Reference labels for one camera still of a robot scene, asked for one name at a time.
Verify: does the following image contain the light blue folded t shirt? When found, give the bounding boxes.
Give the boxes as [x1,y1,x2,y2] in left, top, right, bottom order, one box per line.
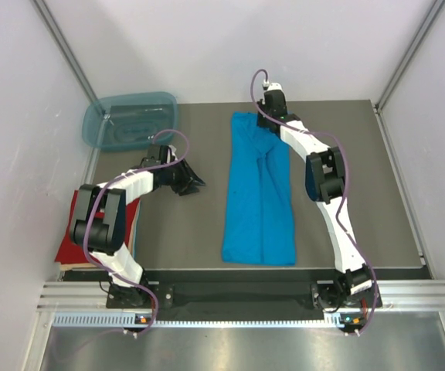
[129,201,141,257]

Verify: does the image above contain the beige folded t shirt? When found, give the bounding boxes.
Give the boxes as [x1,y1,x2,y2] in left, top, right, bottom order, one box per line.
[59,263,99,272]

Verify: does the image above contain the aluminium frame rail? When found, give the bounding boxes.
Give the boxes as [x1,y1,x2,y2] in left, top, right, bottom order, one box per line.
[37,281,107,311]

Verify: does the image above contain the red folded t shirt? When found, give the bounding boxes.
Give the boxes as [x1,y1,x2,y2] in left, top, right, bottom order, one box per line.
[55,199,140,264]

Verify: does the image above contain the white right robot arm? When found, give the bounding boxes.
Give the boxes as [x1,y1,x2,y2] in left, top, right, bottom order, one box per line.
[256,78,379,306]

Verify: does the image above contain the grey slotted cable duct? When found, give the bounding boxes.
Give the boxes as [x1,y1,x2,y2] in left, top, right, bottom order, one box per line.
[53,312,361,329]

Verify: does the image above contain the right aluminium corner post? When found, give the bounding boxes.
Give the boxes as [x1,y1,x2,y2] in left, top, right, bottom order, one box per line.
[374,0,445,114]

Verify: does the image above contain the teal plastic basin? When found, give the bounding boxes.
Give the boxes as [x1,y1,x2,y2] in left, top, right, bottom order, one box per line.
[82,92,178,151]

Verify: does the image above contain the left aluminium corner post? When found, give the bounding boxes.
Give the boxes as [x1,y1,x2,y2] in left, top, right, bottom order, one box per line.
[30,0,97,103]

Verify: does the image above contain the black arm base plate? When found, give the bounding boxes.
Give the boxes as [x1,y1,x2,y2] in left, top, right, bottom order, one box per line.
[105,269,382,310]

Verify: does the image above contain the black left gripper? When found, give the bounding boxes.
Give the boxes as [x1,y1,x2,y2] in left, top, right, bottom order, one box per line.
[161,157,205,196]

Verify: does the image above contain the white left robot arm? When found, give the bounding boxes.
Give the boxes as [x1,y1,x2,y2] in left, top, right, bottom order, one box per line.
[68,145,206,307]

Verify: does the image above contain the aluminium corner post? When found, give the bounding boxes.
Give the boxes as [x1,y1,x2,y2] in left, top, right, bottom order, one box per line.
[374,0,445,114]
[30,0,97,103]

